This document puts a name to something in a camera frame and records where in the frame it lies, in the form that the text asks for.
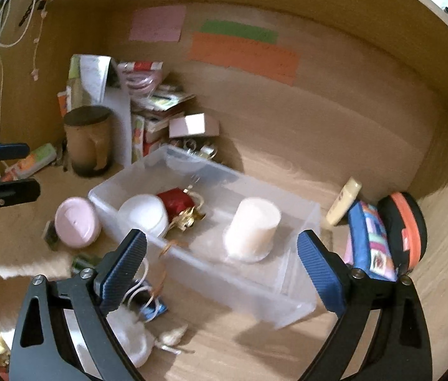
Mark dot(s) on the small white cardboard box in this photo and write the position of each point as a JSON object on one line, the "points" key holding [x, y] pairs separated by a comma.
{"points": [[194, 125]]}

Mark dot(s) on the brown ceramic mug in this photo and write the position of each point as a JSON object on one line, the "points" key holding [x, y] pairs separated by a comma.
{"points": [[89, 142]]}

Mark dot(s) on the white paper booklet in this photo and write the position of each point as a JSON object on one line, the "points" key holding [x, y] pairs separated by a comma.
{"points": [[94, 80]]}

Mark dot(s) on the green sticky note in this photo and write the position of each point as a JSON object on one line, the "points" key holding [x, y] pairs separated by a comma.
{"points": [[221, 27]]}

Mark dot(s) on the clear plastic storage bin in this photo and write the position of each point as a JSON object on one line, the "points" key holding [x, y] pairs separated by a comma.
{"points": [[276, 290]]}

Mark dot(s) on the red velvet drawstring pouch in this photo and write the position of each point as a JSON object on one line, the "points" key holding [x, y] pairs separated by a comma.
{"points": [[183, 207]]}

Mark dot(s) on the blue patchwork pouch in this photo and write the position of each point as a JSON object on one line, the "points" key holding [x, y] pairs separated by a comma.
{"points": [[367, 247]]}

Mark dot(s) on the stack of small booklets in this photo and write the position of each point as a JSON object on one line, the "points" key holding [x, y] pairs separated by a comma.
{"points": [[161, 104]]}

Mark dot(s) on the fruit print card box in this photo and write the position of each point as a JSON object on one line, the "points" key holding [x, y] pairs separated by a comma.
{"points": [[138, 129]]}

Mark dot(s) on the pink round lidded jar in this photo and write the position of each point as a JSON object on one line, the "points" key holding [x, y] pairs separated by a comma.
{"points": [[76, 223]]}

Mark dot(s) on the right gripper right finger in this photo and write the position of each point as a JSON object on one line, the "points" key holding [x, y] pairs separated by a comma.
{"points": [[400, 348]]}

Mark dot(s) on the pink sticky note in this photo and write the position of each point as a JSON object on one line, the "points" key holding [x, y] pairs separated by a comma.
{"points": [[158, 24]]}

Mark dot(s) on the glass bowl of trinkets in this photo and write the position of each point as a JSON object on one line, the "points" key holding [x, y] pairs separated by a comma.
{"points": [[196, 146]]}

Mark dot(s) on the orange book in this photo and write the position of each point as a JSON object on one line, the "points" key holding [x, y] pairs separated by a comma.
{"points": [[62, 101]]}

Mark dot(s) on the white frosted candle jar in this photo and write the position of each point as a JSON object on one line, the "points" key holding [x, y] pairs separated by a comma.
{"points": [[249, 236]]}

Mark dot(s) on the cream lotion bottle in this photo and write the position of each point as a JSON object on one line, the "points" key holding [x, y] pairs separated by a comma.
{"points": [[342, 204]]}

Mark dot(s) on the black orange zip case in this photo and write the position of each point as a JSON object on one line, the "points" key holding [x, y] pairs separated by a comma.
{"points": [[406, 229]]}

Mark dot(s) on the pink coiled cable pack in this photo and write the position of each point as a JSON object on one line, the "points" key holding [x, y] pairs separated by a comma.
{"points": [[141, 78]]}

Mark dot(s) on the white cloth drawstring bag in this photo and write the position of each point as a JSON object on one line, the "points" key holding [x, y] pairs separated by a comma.
{"points": [[132, 332]]}

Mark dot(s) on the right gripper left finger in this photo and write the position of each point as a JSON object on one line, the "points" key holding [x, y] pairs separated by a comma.
{"points": [[42, 347]]}

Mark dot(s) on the orange green snack packet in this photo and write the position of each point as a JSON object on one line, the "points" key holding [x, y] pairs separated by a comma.
{"points": [[35, 161]]}

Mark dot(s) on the orange sticky note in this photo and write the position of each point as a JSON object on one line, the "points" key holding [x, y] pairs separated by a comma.
{"points": [[256, 57]]}

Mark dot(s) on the blue foil packet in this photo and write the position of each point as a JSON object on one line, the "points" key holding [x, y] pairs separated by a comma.
{"points": [[140, 298]]}

